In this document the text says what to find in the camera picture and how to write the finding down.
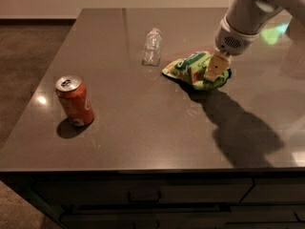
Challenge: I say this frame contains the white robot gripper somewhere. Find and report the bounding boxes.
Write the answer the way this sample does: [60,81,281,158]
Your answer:
[204,14,260,82]

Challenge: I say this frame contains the green rice chip bag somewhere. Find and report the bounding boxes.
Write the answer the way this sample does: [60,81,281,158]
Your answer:
[162,52,232,92]

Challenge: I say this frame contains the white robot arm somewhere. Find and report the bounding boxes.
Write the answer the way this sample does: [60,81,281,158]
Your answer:
[204,0,305,82]

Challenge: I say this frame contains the clear plastic water bottle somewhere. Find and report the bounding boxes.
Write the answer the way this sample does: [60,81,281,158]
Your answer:
[142,28,163,66]

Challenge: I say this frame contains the dark right drawer front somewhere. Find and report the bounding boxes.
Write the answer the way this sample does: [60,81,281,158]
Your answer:
[243,177,305,203]

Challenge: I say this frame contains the dark cabinet drawer front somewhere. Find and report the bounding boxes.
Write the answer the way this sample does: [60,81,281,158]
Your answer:
[33,178,253,205]

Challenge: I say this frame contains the orange soda can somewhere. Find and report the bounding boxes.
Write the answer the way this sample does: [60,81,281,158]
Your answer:
[55,75,94,127]

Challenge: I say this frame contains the black drawer handle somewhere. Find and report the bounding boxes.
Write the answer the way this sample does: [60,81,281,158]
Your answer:
[127,190,162,204]

